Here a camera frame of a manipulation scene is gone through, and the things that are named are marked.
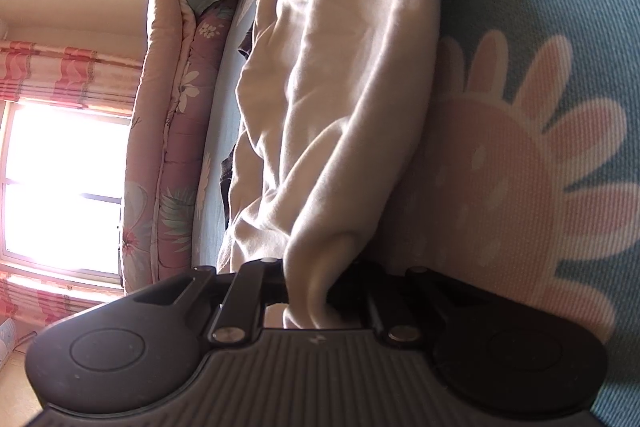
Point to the folded pink floral quilt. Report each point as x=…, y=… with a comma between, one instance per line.
x=170, y=157

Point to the beige sweatshirt with dark sleeves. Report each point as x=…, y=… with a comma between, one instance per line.
x=340, y=82

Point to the window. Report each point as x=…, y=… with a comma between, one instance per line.
x=60, y=182

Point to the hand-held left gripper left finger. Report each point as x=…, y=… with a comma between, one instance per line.
x=274, y=284

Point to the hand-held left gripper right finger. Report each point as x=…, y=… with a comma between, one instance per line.
x=360, y=287

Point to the pink striped curtain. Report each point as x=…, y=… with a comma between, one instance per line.
x=50, y=302
x=60, y=72

